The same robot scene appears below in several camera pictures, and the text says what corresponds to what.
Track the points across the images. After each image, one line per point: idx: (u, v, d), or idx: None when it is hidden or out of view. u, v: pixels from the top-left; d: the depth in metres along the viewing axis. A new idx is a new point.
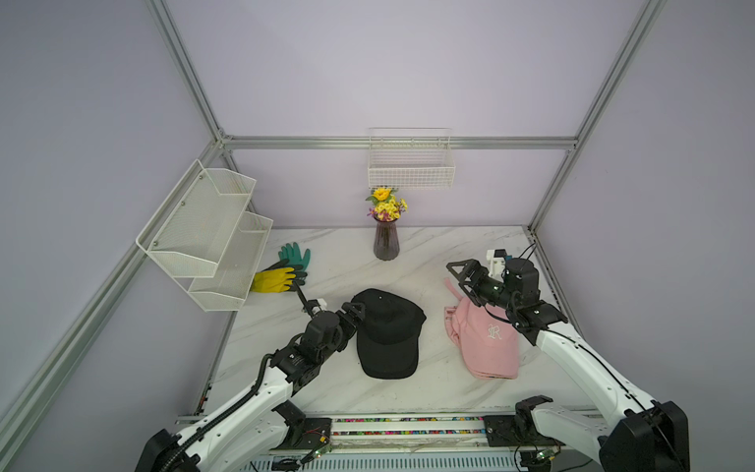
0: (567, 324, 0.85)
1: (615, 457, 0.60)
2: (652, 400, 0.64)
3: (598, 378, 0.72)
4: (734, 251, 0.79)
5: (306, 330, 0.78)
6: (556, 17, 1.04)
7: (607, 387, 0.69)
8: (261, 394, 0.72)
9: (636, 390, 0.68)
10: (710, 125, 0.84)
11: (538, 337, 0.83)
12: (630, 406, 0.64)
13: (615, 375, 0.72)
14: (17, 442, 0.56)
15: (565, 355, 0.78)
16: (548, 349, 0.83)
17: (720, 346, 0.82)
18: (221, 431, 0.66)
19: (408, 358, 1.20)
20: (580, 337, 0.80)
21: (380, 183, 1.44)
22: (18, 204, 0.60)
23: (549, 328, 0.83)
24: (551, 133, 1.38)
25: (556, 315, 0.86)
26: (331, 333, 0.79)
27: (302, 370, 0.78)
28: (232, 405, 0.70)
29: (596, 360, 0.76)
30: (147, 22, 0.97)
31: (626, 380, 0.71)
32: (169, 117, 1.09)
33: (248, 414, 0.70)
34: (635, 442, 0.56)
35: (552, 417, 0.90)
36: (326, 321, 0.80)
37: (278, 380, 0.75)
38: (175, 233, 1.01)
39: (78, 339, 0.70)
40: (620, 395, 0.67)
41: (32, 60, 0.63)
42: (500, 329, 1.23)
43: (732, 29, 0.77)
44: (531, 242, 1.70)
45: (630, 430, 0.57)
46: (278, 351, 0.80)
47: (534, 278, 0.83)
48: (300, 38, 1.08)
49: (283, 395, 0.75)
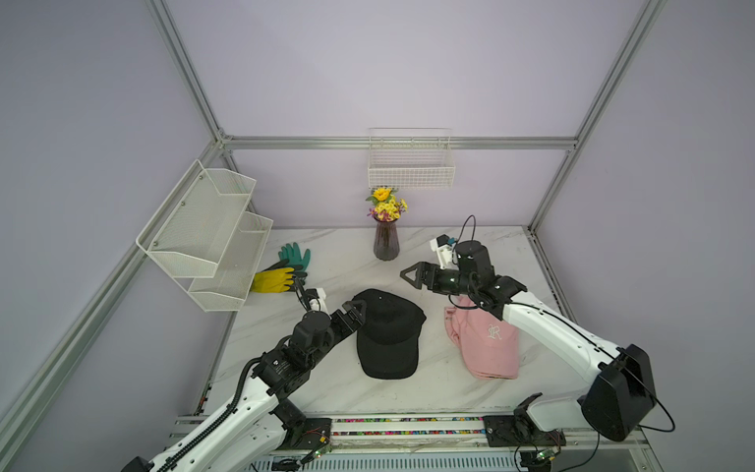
0: (528, 292, 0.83)
1: (595, 411, 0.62)
2: (617, 348, 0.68)
3: (568, 337, 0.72)
4: (734, 252, 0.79)
5: (294, 333, 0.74)
6: (556, 17, 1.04)
7: (577, 346, 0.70)
8: (238, 411, 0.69)
9: (602, 342, 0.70)
10: (709, 126, 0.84)
11: (504, 312, 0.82)
12: (602, 359, 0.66)
13: (582, 331, 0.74)
14: (17, 442, 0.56)
15: (533, 324, 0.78)
16: (516, 322, 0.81)
17: (719, 346, 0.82)
18: (195, 457, 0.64)
19: (408, 359, 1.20)
20: (543, 303, 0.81)
21: (380, 184, 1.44)
22: (18, 205, 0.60)
23: (512, 301, 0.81)
24: (551, 133, 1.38)
25: (517, 283, 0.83)
26: (320, 337, 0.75)
27: (288, 377, 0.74)
28: (208, 427, 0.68)
29: (561, 323, 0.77)
30: (147, 22, 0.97)
31: (591, 335, 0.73)
32: (169, 117, 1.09)
33: (224, 435, 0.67)
34: (612, 391, 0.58)
35: (544, 406, 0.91)
36: (316, 323, 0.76)
37: (260, 392, 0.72)
38: (175, 232, 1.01)
39: (79, 339, 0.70)
40: (591, 352, 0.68)
41: (33, 61, 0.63)
42: (501, 329, 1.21)
43: (733, 29, 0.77)
44: (531, 242, 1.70)
45: (607, 381, 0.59)
46: (262, 356, 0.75)
47: (483, 254, 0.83)
48: (299, 38, 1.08)
49: (265, 405, 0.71)
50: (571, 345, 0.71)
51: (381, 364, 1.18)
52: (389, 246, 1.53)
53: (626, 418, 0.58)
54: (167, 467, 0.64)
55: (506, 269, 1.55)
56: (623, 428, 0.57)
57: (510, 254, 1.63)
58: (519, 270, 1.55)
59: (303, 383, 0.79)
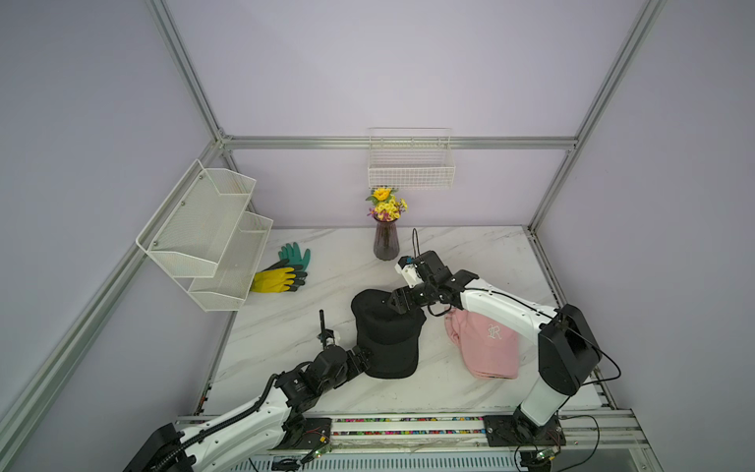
0: (480, 279, 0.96)
1: (549, 367, 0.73)
2: (554, 309, 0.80)
3: (513, 309, 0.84)
4: (733, 251, 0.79)
5: (317, 360, 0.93)
6: (556, 17, 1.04)
7: (522, 314, 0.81)
8: (261, 411, 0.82)
9: (542, 307, 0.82)
10: (710, 125, 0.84)
11: (462, 301, 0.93)
12: (542, 321, 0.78)
13: (524, 302, 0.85)
14: (18, 441, 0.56)
15: (485, 303, 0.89)
16: (473, 307, 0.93)
17: (720, 347, 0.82)
18: (218, 439, 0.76)
19: (408, 360, 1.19)
20: (491, 284, 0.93)
21: (381, 184, 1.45)
22: (17, 205, 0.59)
23: (466, 288, 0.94)
24: (552, 133, 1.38)
25: (469, 274, 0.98)
26: (336, 368, 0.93)
27: (303, 395, 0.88)
28: (236, 416, 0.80)
29: (508, 298, 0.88)
30: (147, 21, 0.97)
31: (534, 303, 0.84)
32: (169, 117, 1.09)
33: (245, 427, 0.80)
34: (554, 347, 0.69)
35: (530, 396, 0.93)
36: (335, 355, 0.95)
37: (279, 400, 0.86)
38: (175, 233, 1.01)
39: (78, 339, 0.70)
40: (532, 317, 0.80)
41: (30, 60, 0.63)
42: (500, 329, 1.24)
43: (733, 29, 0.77)
44: (531, 242, 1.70)
45: (548, 339, 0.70)
46: (285, 374, 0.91)
47: (433, 259, 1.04)
48: (299, 39, 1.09)
49: (280, 416, 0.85)
50: (516, 315, 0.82)
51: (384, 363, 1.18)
52: (389, 246, 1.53)
53: (572, 368, 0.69)
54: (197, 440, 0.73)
55: (506, 269, 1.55)
56: (572, 378, 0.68)
57: (510, 254, 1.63)
58: (519, 270, 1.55)
59: (310, 405, 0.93)
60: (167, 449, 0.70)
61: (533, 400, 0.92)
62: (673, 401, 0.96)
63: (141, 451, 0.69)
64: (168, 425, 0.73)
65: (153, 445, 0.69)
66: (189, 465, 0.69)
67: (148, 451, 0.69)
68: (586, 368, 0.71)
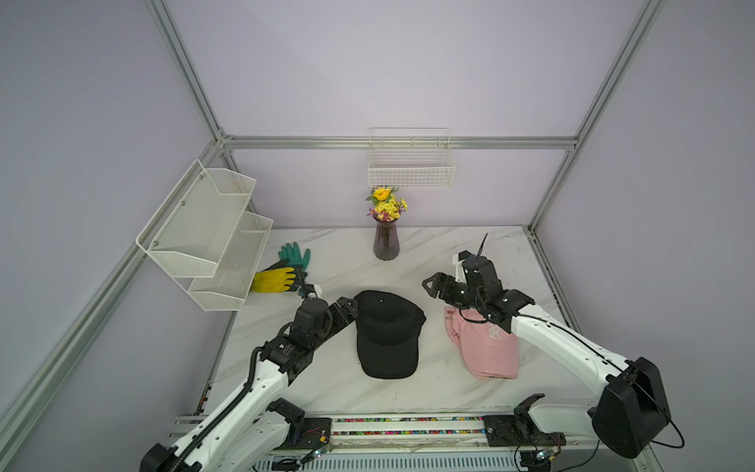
0: (536, 306, 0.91)
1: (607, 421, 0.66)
2: (624, 361, 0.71)
3: (576, 350, 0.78)
4: (734, 251, 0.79)
5: (297, 316, 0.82)
6: (557, 16, 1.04)
7: (585, 358, 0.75)
8: (255, 389, 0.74)
9: (609, 354, 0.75)
10: (710, 125, 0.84)
11: (512, 326, 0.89)
12: (609, 372, 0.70)
13: (590, 345, 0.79)
14: (17, 441, 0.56)
15: (542, 335, 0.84)
16: (525, 334, 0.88)
17: (720, 348, 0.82)
18: (219, 435, 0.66)
19: (408, 359, 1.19)
20: (551, 316, 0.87)
21: (380, 184, 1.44)
22: (17, 204, 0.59)
23: (519, 313, 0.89)
24: (552, 133, 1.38)
25: (524, 297, 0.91)
26: (320, 318, 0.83)
27: (294, 358, 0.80)
28: (228, 407, 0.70)
29: (567, 333, 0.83)
30: (147, 21, 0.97)
31: (599, 347, 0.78)
32: (169, 117, 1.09)
33: (244, 411, 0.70)
34: (623, 404, 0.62)
35: (545, 407, 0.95)
36: (316, 306, 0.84)
37: (271, 372, 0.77)
38: (175, 233, 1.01)
39: (78, 339, 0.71)
40: (599, 364, 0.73)
41: (29, 60, 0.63)
42: (500, 329, 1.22)
43: (732, 29, 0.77)
44: (531, 242, 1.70)
45: (615, 394, 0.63)
46: (267, 343, 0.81)
47: (488, 268, 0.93)
48: (299, 37, 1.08)
49: (278, 384, 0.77)
50: (578, 357, 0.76)
51: (386, 363, 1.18)
52: (389, 246, 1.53)
53: (637, 427, 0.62)
54: (194, 445, 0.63)
55: (506, 269, 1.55)
56: (636, 439, 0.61)
57: (510, 254, 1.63)
58: (519, 270, 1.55)
59: (307, 364, 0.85)
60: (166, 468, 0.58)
61: (547, 412, 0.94)
62: (673, 401, 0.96)
63: None
64: (155, 446, 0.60)
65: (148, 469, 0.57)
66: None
67: None
68: (651, 431, 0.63)
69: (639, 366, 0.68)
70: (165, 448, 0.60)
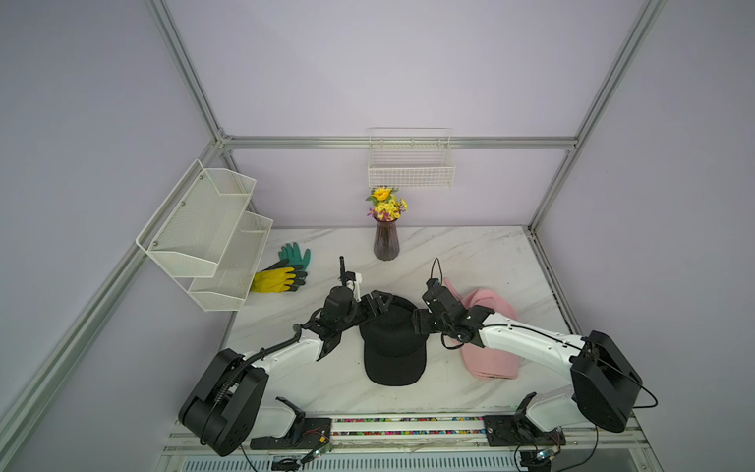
0: (494, 313, 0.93)
1: (589, 403, 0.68)
2: (581, 339, 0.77)
3: (538, 344, 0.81)
4: (735, 251, 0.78)
5: (325, 305, 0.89)
6: (556, 16, 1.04)
7: (548, 348, 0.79)
8: (301, 342, 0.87)
9: (567, 338, 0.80)
10: (710, 124, 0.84)
11: (482, 339, 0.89)
12: (572, 353, 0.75)
13: (549, 335, 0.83)
14: (18, 440, 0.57)
15: (506, 340, 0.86)
16: (493, 343, 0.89)
17: (718, 348, 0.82)
18: (277, 358, 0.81)
19: (414, 372, 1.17)
20: (509, 319, 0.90)
21: (380, 184, 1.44)
22: (17, 204, 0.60)
23: (484, 325, 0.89)
24: (552, 133, 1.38)
25: (484, 309, 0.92)
26: (346, 305, 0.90)
27: (327, 336, 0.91)
28: (284, 342, 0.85)
29: (528, 330, 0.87)
30: (147, 22, 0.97)
31: (557, 334, 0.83)
32: (169, 117, 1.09)
33: (294, 354, 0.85)
34: (592, 382, 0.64)
35: (541, 407, 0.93)
36: (341, 294, 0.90)
37: (313, 337, 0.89)
38: (175, 233, 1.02)
39: (78, 339, 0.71)
40: (560, 349, 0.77)
41: (29, 61, 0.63)
42: None
43: (732, 29, 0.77)
44: (530, 242, 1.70)
45: (583, 374, 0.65)
46: (307, 322, 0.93)
47: (444, 293, 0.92)
48: (299, 37, 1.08)
49: (316, 349, 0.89)
50: (542, 349, 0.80)
51: (394, 380, 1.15)
52: (389, 246, 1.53)
53: (612, 400, 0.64)
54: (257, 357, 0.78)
55: (506, 269, 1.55)
56: (616, 412, 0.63)
57: (511, 254, 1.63)
58: (519, 270, 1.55)
59: (336, 344, 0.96)
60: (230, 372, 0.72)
61: (545, 413, 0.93)
62: (673, 400, 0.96)
63: (206, 375, 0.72)
64: (227, 351, 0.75)
65: (218, 368, 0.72)
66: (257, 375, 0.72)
67: (215, 375, 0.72)
68: (628, 399, 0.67)
69: (595, 339, 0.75)
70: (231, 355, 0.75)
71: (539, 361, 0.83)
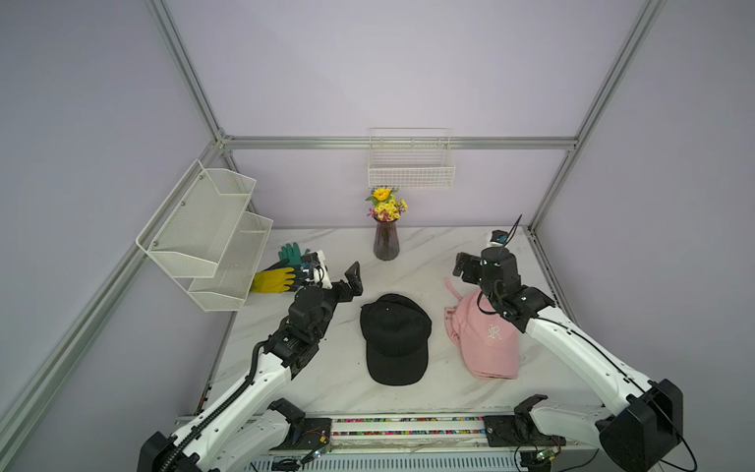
0: (556, 308, 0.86)
1: (616, 438, 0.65)
2: (648, 381, 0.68)
3: (596, 365, 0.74)
4: (736, 251, 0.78)
5: (290, 314, 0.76)
6: (556, 17, 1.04)
7: (606, 374, 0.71)
8: (257, 383, 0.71)
9: (632, 374, 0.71)
10: (709, 125, 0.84)
11: (527, 326, 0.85)
12: (631, 391, 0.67)
13: (611, 360, 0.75)
14: (18, 441, 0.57)
15: (558, 340, 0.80)
16: (539, 335, 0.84)
17: (717, 348, 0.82)
18: (218, 427, 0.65)
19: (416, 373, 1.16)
20: (571, 323, 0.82)
21: (381, 184, 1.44)
22: (17, 204, 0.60)
23: (538, 316, 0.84)
24: (552, 133, 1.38)
25: (544, 298, 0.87)
26: (316, 311, 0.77)
27: (297, 353, 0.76)
28: (230, 397, 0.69)
29: (588, 344, 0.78)
30: (147, 22, 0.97)
31: (621, 364, 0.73)
32: (169, 118, 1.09)
33: (244, 406, 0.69)
34: (642, 426, 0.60)
35: (549, 412, 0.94)
36: (309, 301, 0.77)
37: (274, 366, 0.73)
38: (175, 233, 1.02)
39: (78, 340, 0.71)
40: (619, 381, 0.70)
41: (30, 61, 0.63)
42: (500, 329, 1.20)
43: (731, 29, 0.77)
44: (530, 242, 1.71)
45: (637, 416, 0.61)
46: (270, 336, 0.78)
47: (510, 265, 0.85)
48: (299, 38, 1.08)
49: (280, 379, 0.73)
50: (599, 373, 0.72)
51: (394, 380, 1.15)
52: (389, 246, 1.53)
53: (648, 449, 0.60)
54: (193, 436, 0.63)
55: None
56: (645, 459, 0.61)
57: None
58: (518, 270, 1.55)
59: (310, 357, 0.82)
60: (166, 456, 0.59)
61: (551, 417, 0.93)
62: None
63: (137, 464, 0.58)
64: (155, 435, 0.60)
65: (147, 457, 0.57)
66: (192, 464, 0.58)
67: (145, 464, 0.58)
68: (663, 451, 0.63)
69: (663, 387, 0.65)
70: (162, 439, 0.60)
71: (590, 382, 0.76)
